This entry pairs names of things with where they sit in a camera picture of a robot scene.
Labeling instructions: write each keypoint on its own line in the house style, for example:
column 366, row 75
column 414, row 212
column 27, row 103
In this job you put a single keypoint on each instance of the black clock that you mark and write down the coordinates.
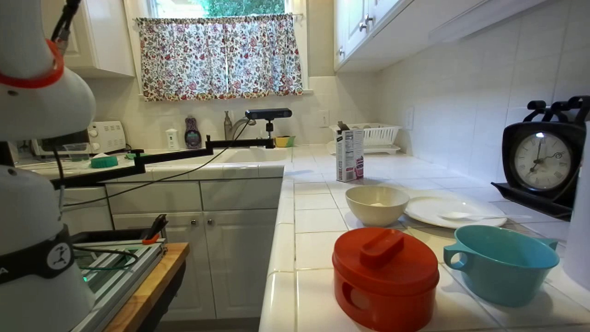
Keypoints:
column 541, row 164

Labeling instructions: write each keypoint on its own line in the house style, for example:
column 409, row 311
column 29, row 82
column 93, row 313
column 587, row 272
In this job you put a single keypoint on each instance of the white dish rack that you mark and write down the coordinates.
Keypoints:
column 379, row 136

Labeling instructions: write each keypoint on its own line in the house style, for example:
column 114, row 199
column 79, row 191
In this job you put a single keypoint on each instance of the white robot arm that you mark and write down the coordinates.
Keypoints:
column 38, row 105

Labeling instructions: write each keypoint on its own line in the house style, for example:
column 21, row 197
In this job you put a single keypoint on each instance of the white cabinets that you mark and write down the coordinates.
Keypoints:
column 241, row 247
column 104, row 44

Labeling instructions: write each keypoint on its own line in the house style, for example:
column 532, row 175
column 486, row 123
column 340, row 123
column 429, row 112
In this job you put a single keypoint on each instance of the green sponge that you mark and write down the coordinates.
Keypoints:
column 104, row 164

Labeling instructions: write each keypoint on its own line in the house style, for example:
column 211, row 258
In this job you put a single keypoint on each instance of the dark soap bottle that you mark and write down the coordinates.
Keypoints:
column 193, row 136

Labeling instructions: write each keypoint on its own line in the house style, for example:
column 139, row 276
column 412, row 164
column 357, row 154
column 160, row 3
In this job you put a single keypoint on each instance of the white wall cabinet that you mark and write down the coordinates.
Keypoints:
column 381, row 31

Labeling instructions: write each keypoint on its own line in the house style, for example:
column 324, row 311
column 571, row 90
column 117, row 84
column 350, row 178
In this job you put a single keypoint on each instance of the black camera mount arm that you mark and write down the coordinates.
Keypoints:
column 241, row 145

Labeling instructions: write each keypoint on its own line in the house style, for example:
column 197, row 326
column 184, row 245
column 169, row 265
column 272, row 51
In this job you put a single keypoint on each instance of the white plate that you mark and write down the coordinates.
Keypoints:
column 431, row 213

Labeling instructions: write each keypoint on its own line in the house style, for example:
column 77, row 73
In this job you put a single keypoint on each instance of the wooden table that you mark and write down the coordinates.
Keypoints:
column 158, row 284

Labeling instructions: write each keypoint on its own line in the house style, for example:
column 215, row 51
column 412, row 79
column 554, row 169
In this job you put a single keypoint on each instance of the white lower cabinets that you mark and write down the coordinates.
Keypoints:
column 241, row 247

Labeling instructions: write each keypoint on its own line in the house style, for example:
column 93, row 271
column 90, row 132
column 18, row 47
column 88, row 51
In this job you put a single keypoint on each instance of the red pot with lid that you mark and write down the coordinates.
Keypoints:
column 385, row 284

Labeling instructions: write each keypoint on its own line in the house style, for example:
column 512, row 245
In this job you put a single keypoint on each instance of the window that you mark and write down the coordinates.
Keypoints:
column 233, row 7

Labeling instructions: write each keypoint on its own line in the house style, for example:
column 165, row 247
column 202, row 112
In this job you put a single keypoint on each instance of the floral window curtain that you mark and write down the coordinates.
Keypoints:
column 215, row 59

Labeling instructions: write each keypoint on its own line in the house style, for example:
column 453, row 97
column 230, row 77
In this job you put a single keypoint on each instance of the yellow sponge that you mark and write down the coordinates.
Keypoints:
column 285, row 142

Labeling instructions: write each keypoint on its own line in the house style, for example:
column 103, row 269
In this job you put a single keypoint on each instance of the black stereo camera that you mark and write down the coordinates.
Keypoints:
column 268, row 114

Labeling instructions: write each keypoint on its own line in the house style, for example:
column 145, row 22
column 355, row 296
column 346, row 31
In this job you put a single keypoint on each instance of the white upper cabinets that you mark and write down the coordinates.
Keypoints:
column 104, row 44

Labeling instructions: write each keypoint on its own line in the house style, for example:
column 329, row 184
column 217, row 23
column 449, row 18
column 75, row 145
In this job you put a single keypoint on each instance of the white toaster oven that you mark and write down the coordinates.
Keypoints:
column 104, row 136

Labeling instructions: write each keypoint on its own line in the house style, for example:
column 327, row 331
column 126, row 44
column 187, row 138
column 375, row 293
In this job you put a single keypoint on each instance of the grey green equipment box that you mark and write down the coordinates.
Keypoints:
column 117, row 284

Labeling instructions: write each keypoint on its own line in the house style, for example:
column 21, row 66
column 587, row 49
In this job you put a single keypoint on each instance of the metal faucet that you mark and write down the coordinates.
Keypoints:
column 228, row 127

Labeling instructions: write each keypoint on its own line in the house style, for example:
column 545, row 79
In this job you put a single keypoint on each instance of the white bowl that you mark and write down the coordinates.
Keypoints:
column 377, row 206

